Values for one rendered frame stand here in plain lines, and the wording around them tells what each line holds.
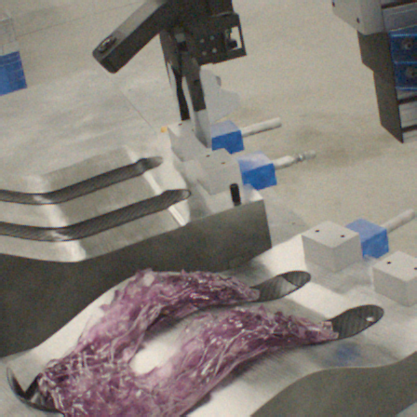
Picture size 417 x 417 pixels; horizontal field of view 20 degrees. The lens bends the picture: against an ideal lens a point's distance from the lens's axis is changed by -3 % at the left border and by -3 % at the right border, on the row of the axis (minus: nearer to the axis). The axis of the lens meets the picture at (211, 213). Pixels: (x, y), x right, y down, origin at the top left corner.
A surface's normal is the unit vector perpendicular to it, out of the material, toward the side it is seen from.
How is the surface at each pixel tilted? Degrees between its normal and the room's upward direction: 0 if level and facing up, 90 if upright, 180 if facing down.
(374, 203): 0
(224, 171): 90
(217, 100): 79
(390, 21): 90
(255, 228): 90
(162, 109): 0
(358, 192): 0
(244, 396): 14
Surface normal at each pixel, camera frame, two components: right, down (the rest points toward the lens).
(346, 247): 0.57, 0.26
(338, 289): -0.18, -0.89
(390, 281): -0.81, 0.38
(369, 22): 0.24, 0.39
